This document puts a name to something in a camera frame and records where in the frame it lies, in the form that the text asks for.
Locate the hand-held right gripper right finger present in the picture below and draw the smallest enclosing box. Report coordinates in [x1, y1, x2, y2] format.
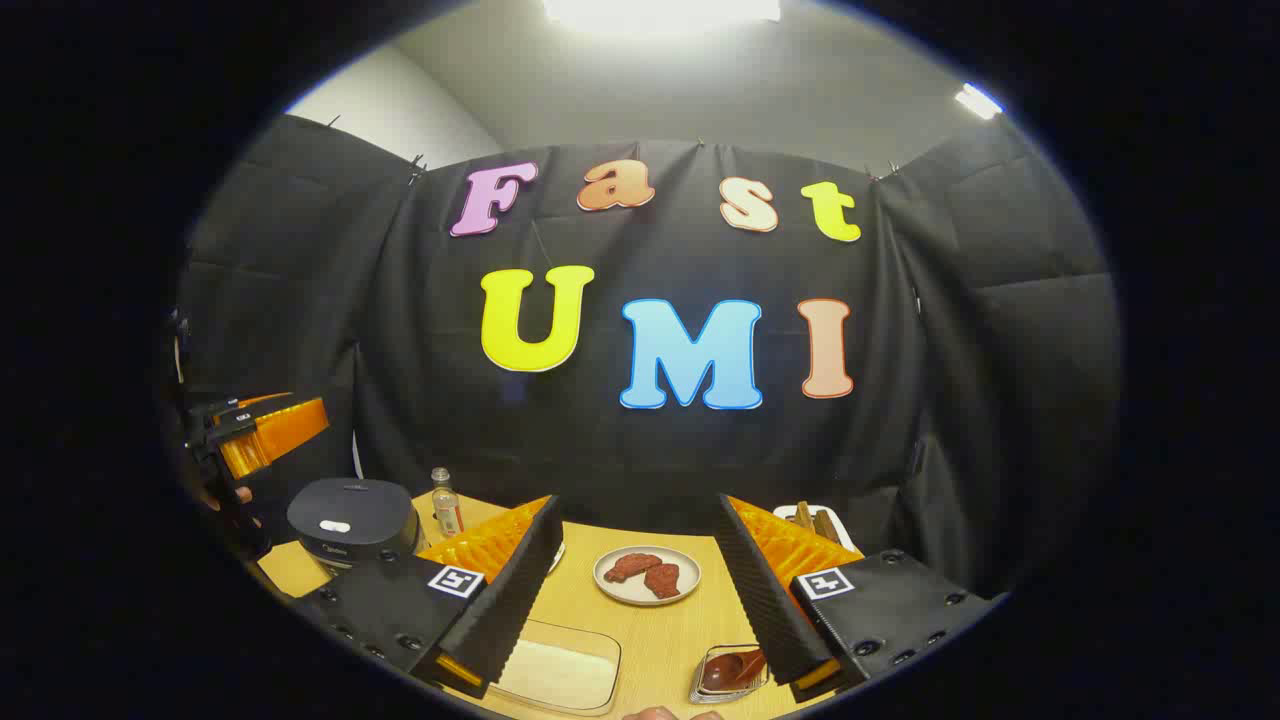
[716, 493, 1006, 704]

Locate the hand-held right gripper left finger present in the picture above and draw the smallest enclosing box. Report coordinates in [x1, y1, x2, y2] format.
[290, 494, 566, 701]

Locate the white rice box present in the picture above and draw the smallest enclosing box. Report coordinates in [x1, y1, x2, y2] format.
[490, 635, 619, 715]

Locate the dark grey rice cooker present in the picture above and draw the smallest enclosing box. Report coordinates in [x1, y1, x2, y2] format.
[287, 477, 423, 579]

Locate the metal wire chopstick holder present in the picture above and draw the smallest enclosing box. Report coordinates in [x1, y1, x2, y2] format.
[688, 644, 771, 705]

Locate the white toaster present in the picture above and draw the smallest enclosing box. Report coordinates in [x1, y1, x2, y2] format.
[772, 503, 859, 553]

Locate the brown toast slice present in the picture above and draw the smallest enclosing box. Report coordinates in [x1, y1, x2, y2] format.
[795, 500, 843, 546]

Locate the small glass bottle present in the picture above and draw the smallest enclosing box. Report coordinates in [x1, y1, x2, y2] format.
[431, 467, 465, 541]

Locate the round white plate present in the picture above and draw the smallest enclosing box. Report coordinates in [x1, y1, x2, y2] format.
[593, 545, 702, 608]

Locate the black backdrop cloth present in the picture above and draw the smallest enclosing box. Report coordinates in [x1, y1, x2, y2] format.
[175, 113, 1123, 601]

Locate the ceiling light panel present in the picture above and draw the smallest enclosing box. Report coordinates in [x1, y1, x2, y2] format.
[953, 82, 1004, 121]

